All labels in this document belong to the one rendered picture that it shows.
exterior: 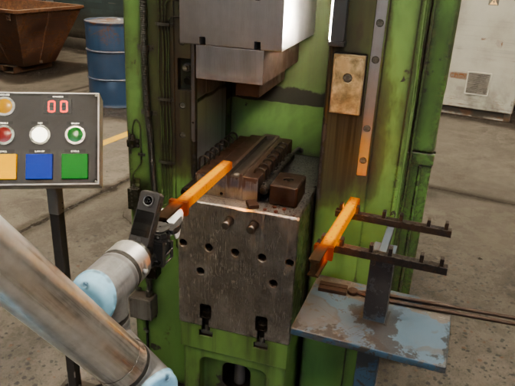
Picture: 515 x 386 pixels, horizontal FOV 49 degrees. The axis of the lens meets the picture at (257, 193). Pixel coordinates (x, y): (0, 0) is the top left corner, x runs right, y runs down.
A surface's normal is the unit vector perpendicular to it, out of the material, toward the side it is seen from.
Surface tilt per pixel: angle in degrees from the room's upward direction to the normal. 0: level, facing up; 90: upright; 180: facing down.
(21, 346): 0
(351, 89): 90
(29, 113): 60
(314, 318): 0
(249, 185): 90
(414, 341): 0
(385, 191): 90
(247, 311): 90
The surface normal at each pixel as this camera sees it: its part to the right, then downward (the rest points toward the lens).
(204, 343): -0.29, 0.37
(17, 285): 0.56, 0.40
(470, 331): 0.04, -0.92
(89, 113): 0.14, -0.12
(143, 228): -0.21, -0.14
